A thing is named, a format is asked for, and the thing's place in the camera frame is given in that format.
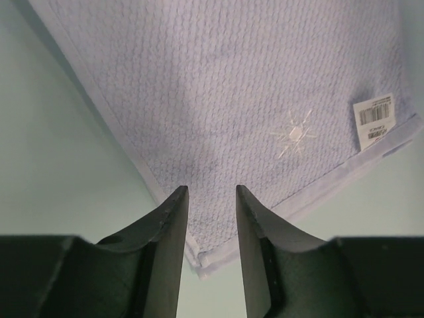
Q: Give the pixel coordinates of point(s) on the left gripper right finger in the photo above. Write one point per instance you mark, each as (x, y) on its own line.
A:
(289, 273)

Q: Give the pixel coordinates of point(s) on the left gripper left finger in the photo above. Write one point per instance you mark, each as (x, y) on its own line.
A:
(134, 272)

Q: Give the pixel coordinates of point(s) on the lavender white cloth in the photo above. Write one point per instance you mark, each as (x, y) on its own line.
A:
(292, 99)

